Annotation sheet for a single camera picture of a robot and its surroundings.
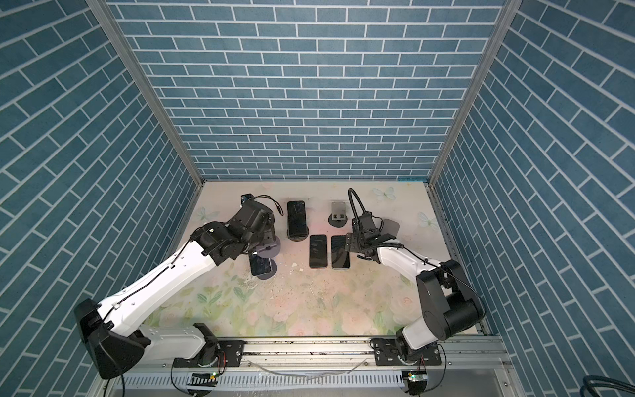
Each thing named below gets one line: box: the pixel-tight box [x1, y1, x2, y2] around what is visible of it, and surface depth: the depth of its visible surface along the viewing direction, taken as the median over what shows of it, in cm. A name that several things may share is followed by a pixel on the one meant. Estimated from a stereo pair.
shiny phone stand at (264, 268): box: [249, 253, 278, 280], surface depth 87 cm
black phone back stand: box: [286, 200, 310, 242], surface depth 98 cm
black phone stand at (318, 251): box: [309, 234, 328, 268], surface depth 101 cm
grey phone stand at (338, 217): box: [328, 200, 348, 228], surface depth 105 cm
